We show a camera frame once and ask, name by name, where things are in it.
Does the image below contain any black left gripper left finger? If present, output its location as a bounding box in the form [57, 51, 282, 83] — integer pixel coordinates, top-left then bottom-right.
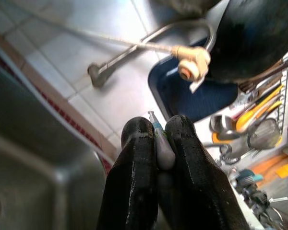
[97, 116, 159, 230]

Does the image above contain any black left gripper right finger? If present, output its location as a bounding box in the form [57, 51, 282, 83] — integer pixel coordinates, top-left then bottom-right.
[158, 115, 251, 230]

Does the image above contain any steel ladle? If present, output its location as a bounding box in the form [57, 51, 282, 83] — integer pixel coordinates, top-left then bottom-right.
[209, 114, 240, 138]

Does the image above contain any wire mesh strainer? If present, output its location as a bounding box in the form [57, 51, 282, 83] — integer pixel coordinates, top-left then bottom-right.
[246, 118, 283, 150]

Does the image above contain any dark blue tray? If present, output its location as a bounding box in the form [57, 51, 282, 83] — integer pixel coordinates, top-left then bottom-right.
[147, 56, 239, 123]

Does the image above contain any orange plastic utensil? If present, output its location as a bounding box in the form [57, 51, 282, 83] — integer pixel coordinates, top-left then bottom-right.
[251, 153, 288, 175]

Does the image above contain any black wok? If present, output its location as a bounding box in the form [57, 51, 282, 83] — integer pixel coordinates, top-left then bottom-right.
[205, 0, 288, 84]

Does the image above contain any green grey handled utensil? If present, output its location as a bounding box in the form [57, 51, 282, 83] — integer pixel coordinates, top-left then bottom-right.
[147, 110, 176, 172]

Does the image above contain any thin white tube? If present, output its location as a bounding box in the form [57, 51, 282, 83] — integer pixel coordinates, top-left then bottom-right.
[12, 16, 177, 52]

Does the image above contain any large steel sink basin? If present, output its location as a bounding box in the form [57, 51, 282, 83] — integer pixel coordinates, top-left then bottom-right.
[0, 61, 108, 230]

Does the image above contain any white wire utensil rack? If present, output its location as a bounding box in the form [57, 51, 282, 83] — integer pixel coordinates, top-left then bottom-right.
[230, 51, 288, 154]

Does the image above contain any yellow handled utensil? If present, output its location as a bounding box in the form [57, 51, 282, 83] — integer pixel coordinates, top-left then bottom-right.
[237, 100, 283, 131]
[236, 85, 284, 125]

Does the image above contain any teal plastic tool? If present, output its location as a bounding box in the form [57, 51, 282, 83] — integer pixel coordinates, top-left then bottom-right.
[237, 169, 264, 185]

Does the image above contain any cream hose connector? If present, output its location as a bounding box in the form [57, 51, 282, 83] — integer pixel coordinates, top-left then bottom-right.
[170, 46, 212, 81]

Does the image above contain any grey wall faucet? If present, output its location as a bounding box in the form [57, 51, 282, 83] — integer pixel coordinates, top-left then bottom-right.
[87, 20, 218, 87]

